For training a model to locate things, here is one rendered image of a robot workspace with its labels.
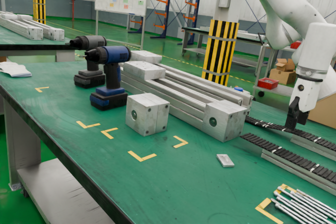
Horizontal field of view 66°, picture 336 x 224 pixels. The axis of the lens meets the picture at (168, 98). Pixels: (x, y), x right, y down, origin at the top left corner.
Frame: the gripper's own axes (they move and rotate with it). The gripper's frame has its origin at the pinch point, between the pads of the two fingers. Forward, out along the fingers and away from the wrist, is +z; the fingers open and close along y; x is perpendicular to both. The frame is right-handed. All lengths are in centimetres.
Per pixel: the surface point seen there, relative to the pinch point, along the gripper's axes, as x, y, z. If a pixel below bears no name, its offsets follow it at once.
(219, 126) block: 12.9, -23.9, 1.9
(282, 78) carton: 201, 452, 72
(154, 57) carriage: 76, 0, -6
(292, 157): -7.9, -19.1, 3.0
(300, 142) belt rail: -3.5, -1.9, 5.0
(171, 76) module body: 57, -5, -1
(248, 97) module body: 20.0, 2.3, -1.8
